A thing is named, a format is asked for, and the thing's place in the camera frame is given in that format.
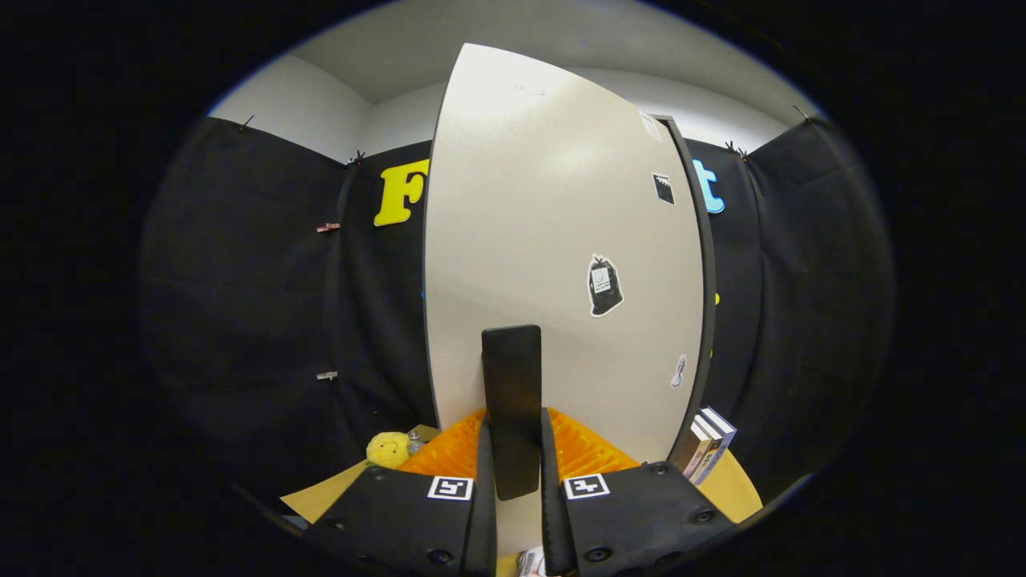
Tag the green label drink bottle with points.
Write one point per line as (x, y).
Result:
(415, 442)

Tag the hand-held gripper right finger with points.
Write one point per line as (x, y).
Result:
(633, 521)

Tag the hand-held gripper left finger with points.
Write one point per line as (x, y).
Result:
(417, 521)

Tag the white and blue book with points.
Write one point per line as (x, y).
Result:
(717, 441)

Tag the grey shoe cabinet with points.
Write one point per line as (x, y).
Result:
(707, 264)

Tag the black binder clip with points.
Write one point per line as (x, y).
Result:
(244, 123)
(801, 112)
(357, 156)
(733, 149)

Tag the black backdrop cloth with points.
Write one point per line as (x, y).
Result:
(240, 280)

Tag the yellow pineapple plush toy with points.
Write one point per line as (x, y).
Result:
(388, 450)

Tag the white canvas shoe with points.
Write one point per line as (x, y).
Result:
(531, 563)

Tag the wooden clothes peg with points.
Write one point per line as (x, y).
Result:
(328, 227)

